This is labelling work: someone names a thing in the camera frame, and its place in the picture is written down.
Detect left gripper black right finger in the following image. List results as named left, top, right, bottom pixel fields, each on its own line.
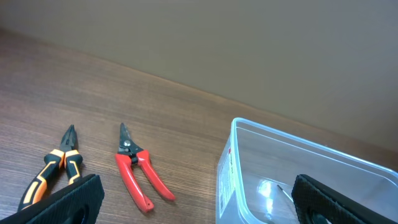
left=291, top=174, right=397, bottom=224

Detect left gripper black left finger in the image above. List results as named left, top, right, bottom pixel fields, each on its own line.
left=1, top=174, right=104, bottom=224

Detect orange black pliers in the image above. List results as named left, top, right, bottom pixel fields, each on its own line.
left=17, top=124, right=83, bottom=212

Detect red handled cutters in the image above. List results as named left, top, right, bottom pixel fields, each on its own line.
left=114, top=122, right=177, bottom=214

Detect clear plastic container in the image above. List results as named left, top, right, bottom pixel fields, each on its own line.
left=216, top=118, right=397, bottom=223

